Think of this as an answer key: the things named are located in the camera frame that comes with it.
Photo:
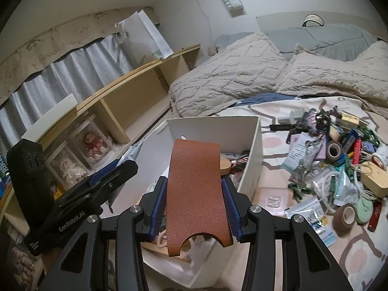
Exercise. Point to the round wooden disc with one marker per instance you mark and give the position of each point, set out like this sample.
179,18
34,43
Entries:
225,166

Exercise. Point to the white headboard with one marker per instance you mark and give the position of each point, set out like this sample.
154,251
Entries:
279,22

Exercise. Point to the purple black hair clip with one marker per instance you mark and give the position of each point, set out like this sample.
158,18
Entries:
312,119

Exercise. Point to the white paper receipt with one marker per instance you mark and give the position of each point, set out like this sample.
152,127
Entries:
295,154

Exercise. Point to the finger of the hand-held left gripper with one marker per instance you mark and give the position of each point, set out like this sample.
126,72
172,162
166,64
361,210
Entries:
78,197
127,169

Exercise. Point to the wooden shelf unit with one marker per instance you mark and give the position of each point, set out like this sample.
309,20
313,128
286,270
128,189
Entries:
133,103

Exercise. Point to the blue white medicine packet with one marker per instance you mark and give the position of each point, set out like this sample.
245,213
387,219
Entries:
132,153
312,224

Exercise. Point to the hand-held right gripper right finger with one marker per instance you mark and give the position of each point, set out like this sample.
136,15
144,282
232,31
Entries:
233,215

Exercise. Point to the dark brown tape roll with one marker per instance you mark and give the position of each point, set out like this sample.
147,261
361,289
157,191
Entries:
339,154

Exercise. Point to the white tape roll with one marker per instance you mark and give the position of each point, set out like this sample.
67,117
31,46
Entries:
376,157

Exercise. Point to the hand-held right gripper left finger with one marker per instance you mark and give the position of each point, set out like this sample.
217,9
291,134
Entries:
157,215

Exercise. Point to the clear case with white doll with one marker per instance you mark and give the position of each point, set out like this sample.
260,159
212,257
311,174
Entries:
69,166

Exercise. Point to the beige textured blanket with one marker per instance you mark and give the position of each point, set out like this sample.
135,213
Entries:
227,72

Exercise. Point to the white paper bag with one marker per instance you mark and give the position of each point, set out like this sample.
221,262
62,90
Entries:
142,39

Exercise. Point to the brown leather piece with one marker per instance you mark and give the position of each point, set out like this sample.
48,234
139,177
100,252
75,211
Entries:
194,188

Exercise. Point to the white foam board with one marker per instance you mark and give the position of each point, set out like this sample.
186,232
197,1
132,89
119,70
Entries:
51,118

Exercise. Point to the beige printed valance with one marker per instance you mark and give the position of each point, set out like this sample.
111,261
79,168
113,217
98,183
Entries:
54,36

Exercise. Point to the brown bandage roll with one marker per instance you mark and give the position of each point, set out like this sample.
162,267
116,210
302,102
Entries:
341,227

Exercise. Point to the grey power adapter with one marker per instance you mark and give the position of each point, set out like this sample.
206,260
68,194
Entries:
294,115

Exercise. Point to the small gold box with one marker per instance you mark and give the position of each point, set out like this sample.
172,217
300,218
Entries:
350,119

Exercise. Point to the grey duvet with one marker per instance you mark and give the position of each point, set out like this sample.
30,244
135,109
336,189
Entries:
327,39

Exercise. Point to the navy blue cloth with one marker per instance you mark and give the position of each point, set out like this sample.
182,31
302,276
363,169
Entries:
263,99

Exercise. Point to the grey curtain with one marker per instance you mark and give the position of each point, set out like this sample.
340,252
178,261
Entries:
69,66

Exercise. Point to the oval wooden box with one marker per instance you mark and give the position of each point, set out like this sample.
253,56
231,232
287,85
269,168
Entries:
376,182

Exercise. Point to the white storage box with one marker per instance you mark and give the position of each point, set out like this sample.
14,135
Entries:
212,130

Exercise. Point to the mint green round case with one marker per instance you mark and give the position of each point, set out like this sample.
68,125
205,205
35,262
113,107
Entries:
363,212

